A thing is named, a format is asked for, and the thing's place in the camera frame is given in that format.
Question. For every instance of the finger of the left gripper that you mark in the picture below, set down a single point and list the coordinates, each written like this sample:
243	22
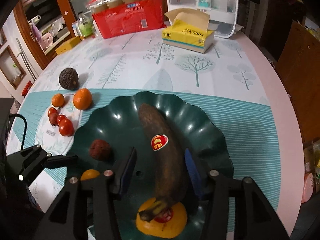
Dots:
28	163
59	161

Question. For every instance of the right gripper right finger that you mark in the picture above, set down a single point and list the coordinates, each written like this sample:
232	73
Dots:
254	218

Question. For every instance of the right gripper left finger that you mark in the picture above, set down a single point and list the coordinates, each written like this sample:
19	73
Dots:
67	217

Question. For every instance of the large red cherry tomato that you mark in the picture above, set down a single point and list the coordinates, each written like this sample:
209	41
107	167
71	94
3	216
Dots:
66	128

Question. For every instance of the medium orange tangerine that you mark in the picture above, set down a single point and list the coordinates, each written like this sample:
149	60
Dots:
58	100

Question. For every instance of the large orange tangerine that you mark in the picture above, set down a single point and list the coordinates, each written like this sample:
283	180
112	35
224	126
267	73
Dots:
82	99

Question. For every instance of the yellow orange with sticker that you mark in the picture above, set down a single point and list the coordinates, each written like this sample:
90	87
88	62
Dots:
169	224

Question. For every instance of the dark avocado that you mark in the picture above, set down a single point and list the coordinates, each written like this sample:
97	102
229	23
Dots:
69	79

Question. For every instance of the overripe brown banana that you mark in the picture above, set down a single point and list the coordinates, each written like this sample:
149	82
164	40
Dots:
169	173

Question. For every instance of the small red cherry tomato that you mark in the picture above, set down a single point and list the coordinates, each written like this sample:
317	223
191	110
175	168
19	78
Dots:
60	118

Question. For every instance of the white round floral placemat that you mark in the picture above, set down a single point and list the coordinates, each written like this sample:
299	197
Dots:
49	137

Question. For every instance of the dark green scalloped plate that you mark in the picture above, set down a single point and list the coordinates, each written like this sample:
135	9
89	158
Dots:
119	125

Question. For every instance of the tree pattern tablecloth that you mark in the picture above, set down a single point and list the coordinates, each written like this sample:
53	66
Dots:
240	92

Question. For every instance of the yellow flat box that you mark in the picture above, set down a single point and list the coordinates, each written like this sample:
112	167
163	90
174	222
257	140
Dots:
68	45

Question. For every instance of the small white medicine box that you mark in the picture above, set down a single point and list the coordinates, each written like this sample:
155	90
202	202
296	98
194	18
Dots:
75	27

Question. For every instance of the green label glass bottle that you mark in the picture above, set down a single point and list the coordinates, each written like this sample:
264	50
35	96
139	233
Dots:
85	25

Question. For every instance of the red paper cup package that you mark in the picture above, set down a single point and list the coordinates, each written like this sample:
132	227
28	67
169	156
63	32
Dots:
119	17

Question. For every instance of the yellow tissue pack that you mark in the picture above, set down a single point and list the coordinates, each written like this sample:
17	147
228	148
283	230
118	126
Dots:
189	30

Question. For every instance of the white cosmetic storage box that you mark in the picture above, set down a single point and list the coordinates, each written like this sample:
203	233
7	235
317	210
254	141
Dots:
205	2

